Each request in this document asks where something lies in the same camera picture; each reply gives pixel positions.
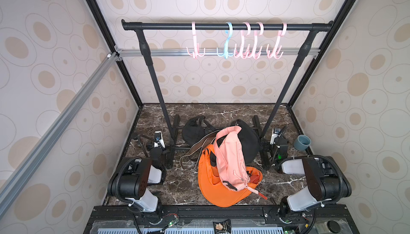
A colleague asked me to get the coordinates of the brown strap bag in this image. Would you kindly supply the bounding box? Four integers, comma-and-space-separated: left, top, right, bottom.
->
179, 130, 218, 172

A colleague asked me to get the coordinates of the grey-blue cup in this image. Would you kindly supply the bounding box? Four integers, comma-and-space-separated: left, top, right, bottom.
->
293, 135, 311, 151

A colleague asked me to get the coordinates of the light blue hook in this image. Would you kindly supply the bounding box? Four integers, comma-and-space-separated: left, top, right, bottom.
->
216, 22, 233, 59

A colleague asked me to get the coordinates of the pink hook middle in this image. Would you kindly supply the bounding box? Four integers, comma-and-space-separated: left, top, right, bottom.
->
233, 22, 252, 59

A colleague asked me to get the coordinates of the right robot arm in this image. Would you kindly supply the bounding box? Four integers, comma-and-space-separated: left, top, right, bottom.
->
270, 126, 352, 217

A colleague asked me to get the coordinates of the orange sling bag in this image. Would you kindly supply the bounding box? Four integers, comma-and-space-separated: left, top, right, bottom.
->
198, 144, 251, 207

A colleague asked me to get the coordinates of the pink hook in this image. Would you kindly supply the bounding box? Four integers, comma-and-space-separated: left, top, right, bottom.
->
250, 22, 264, 60
186, 22, 206, 59
233, 22, 252, 59
266, 23, 287, 60

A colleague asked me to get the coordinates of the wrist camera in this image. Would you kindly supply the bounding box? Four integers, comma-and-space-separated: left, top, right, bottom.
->
270, 128, 281, 144
154, 131, 165, 150

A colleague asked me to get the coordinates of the aluminium rail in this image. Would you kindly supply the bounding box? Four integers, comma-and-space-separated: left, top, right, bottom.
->
1, 52, 119, 218
116, 47, 321, 59

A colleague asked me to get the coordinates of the black round knob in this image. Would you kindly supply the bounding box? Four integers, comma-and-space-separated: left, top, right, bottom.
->
326, 220, 341, 234

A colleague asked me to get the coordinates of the pink hook far left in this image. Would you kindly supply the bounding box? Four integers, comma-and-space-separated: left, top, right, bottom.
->
186, 22, 206, 59

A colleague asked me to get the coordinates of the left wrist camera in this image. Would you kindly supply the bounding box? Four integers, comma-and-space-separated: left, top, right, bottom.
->
154, 131, 165, 150

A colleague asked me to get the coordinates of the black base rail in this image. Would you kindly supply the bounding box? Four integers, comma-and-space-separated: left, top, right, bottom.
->
84, 205, 359, 234

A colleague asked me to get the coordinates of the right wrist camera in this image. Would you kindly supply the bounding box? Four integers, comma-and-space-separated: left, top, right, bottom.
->
270, 128, 281, 144

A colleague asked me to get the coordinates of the aluminium rail back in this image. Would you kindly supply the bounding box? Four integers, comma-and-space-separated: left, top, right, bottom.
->
116, 47, 321, 59

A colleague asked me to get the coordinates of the pink sling bag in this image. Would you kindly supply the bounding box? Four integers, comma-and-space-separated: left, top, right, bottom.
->
214, 126, 259, 195

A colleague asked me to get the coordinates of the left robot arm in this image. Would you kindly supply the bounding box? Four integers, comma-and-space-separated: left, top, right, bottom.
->
107, 131, 166, 218

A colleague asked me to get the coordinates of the black bag left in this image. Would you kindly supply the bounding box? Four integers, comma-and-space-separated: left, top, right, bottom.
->
182, 115, 216, 147

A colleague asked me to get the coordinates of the pink hook far right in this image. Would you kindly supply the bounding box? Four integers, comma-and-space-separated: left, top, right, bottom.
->
266, 23, 287, 60

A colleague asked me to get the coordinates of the small snack packet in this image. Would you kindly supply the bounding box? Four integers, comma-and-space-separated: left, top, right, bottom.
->
213, 219, 232, 234

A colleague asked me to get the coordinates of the aluminium rail left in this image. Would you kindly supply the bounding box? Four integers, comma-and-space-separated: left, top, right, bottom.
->
1, 52, 119, 218

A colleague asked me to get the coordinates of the black clothes rack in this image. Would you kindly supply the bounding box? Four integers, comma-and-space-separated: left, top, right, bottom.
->
121, 20, 333, 170

